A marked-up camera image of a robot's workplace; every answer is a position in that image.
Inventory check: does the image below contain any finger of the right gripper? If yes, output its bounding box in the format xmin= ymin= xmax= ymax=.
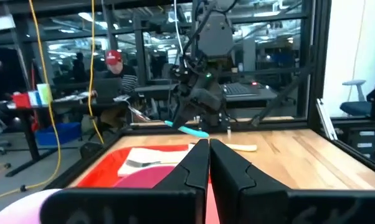
xmin=171 ymin=96 xmax=191 ymax=128

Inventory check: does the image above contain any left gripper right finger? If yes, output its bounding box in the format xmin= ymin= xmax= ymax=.
xmin=209 ymin=138 xmax=375 ymax=224

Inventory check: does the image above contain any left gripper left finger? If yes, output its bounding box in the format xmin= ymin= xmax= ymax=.
xmin=39 ymin=139 xmax=211 ymax=224

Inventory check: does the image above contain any spoon with teal handle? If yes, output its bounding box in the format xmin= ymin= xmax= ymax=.
xmin=126 ymin=104 xmax=211 ymax=139

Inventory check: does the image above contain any magenta plastic bowl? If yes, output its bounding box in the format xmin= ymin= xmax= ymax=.
xmin=114 ymin=165 xmax=176 ymax=189

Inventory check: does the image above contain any fork with orange handle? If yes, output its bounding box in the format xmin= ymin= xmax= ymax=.
xmin=126 ymin=159 xmax=162 ymax=169

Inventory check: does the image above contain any beige cloth napkin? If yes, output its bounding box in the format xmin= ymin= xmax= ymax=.
xmin=117 ymin=147 xmax=196 ymax=178

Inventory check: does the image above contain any pink plastic plate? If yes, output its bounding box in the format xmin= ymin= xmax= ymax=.
xmin=204 ymin=182 xmax=221 ymax=224

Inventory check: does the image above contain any lilac plastic mug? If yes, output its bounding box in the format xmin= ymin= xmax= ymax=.
xmin=0 ymin=189 xmax=62 ymax=224

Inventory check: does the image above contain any red plastic tray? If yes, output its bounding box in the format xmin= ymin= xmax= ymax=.
xmin=68 ymin=144 xmax=221 ymax=224

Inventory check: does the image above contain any dark grey laptop desk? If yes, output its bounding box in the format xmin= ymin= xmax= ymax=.
xmin=134 ymin=82 xmax=279 ymax=110

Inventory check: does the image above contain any black laptop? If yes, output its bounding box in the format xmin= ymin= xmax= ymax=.
xmin=221 ymin=82 xmax=260 ymax=98

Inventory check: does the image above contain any person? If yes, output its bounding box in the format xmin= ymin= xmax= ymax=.
xmin=90 ymin=49 xmax=139 ymax=126
xmin=71 ymin=52 xmax=87 ymax=83

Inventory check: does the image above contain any dark open laptop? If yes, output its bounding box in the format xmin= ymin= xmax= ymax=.
xmin=92 ymin=77 xmax=123 ymax=104

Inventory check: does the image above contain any white flat panel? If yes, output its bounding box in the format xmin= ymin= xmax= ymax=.
xmin=315 ymin=98 xmax=338 ymax=141

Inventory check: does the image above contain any black work desk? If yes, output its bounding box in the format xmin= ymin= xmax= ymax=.
xmin=0 ymin=93 xmax=130 ymax=177

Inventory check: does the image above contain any blue storage bin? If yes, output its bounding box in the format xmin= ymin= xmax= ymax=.
xmin=34 ymin=121 xmax=83 ymax=147

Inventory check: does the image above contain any blue office chair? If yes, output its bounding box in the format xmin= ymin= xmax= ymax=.
xmin=339 ymin=79 xmax=375 ymax=118

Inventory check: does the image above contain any green container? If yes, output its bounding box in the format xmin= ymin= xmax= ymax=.
xmin=37 ymin=83 xmax=53 ymax=106

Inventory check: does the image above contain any white and blue box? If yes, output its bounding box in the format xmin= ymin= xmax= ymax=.
xmin=28 ymin=90 xmax=40 ymax=108

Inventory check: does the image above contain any red box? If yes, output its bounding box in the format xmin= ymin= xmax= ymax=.
xmin=12 ymin=92 xmax=32 ymax=109

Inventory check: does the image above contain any knife with yellow handle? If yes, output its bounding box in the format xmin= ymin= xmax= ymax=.
xmin=189 ymin=142 xmax=258 ymax=153

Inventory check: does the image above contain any yellow extension cable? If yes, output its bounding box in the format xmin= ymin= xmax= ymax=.
xmin=0 ymin=0 xmax=63 ymax=203
xmin=87 ymin=0 xmax=105 ymax=144

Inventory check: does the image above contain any black aluminium table frame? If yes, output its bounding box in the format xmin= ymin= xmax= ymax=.
xmin=44 ymin=0 xmax=375 ymax=190

